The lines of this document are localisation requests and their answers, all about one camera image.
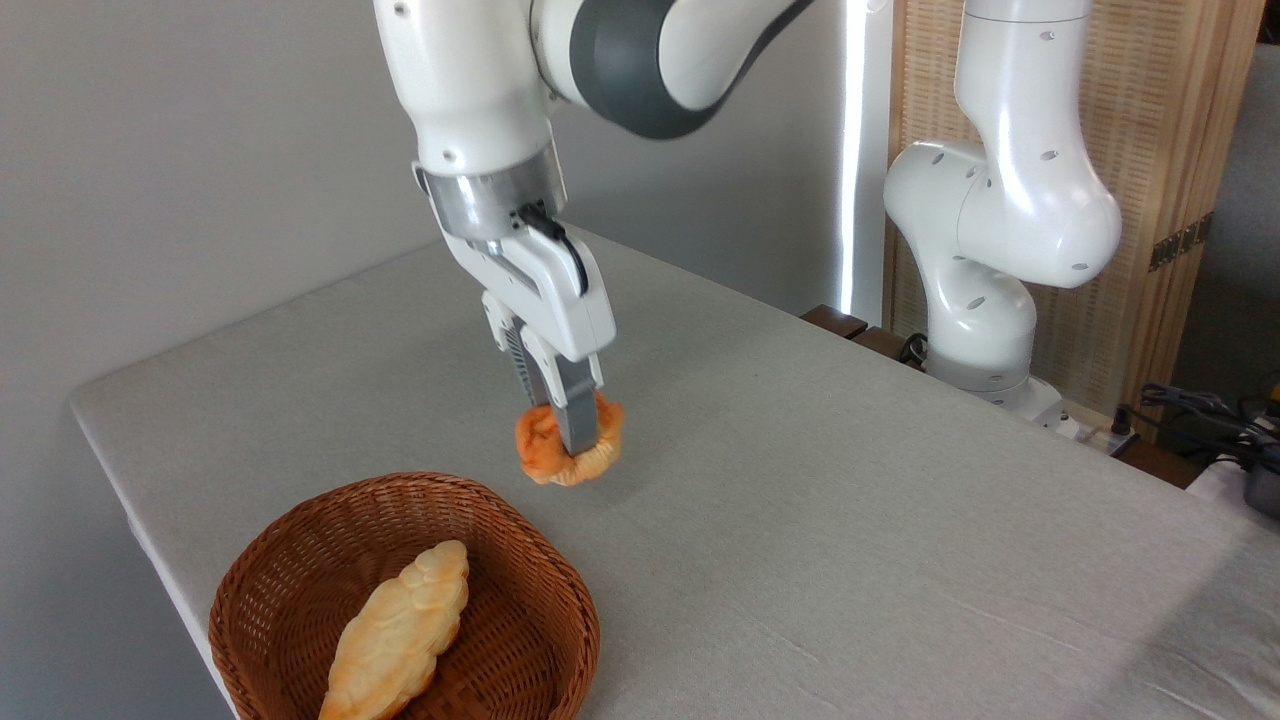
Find wooden lattice screen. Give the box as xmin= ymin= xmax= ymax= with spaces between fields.
xmin=885 ymin=0 xmax=1266 ymax=441

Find dark brown wooden furniture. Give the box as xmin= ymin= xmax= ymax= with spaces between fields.
xmin=800 ymin=305 xmax=926 ymax=366

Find long braided bread loaf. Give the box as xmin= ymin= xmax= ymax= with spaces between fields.
xmin=318 ymin=540 xmax=470 ymax=720

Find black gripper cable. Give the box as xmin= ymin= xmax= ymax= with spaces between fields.
xmin=515 ymin=203 xmax=591 ymax=298

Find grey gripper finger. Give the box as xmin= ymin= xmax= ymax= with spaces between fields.
xmin=520 ymin=328 xmax=604 ymax=456
xmin=482 ymin=290 xmax=551 ymax=411

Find white power strip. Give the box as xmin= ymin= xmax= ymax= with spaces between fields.
xmin=1060 ymin=415 xmax=1141 ymax=456

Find grey tablecloth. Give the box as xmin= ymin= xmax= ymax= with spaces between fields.
xmin=68 ymin=225 xmax=1280 ymax=720

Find round orange bread bun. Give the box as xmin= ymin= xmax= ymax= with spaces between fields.
xmin=515 ymin=392 xmax=626 ymax=487

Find brown wicker basket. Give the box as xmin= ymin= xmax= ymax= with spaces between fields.
xmin=208 ymin=472 xmax=602 ymax=720

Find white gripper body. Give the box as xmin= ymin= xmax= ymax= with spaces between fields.
xmin=412 ymin=165 xmax=617 ymax=364

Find black cable bundle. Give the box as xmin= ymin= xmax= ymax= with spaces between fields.
xmin=1115 ymin=383 xmax=1280 ymax=461

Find metal screen hinge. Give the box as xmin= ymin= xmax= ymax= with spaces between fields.
xmin=1148 ymin=212 xmax=1213 ymax=273

